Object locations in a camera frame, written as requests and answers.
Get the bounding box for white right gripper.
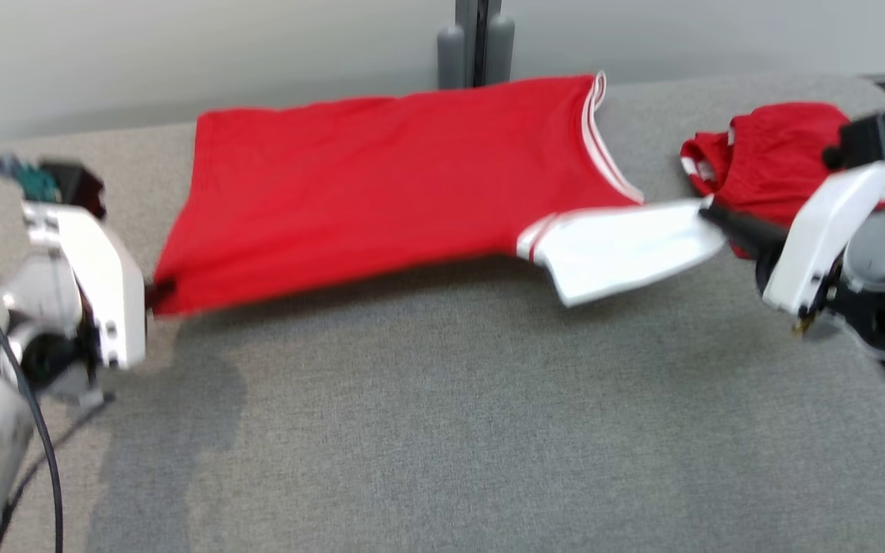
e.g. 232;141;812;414
700;161;885;316

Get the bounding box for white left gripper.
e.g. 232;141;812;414
24;201;179;370

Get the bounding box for red shorts white stripe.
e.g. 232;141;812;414
680;102;885;259

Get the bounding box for red jersey white sleeves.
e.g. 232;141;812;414
151;71;728;318

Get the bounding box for left camera cable teal plug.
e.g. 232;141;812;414
0;154;67;553

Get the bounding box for grey cylindrical post foot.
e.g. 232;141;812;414
486;13;517;84
436;25;466;90

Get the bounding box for grey partition post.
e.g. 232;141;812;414
454;0;504;88

